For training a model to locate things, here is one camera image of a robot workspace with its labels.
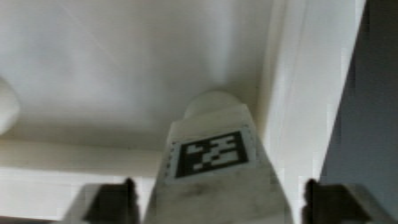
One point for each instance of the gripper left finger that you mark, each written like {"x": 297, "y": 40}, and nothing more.
{"x": 105, "y": 204}

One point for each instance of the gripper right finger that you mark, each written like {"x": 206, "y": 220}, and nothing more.
{"x": 341, "y": 204}

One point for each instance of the white leg with tag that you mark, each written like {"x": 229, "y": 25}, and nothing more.
{"x": 217, "y": 187}

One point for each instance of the white square tabletop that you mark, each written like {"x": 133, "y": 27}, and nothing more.
{"x": 110, "y": 60}

